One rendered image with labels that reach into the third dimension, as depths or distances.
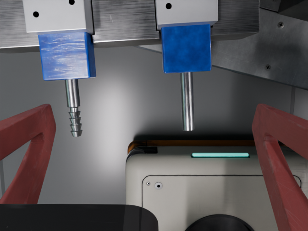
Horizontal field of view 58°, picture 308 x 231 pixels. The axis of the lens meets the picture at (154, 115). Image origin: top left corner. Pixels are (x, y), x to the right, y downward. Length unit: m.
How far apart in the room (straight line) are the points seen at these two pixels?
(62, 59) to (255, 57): 0.21
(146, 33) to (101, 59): 0.88
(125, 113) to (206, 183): 0.44
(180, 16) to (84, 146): 1.00
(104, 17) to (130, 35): 0.03
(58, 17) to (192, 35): 0.11
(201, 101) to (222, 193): 0.39
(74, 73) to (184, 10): 0.11
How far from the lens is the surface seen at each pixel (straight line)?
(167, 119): 1.14
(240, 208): 0.98
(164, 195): 0.92
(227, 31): 0.27
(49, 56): 0.27
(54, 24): 0.25
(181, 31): 0.25
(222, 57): 0.33
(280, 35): 0.35
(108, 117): 1.15
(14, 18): 0.30
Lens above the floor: 1.12
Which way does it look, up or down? 81 degrees down
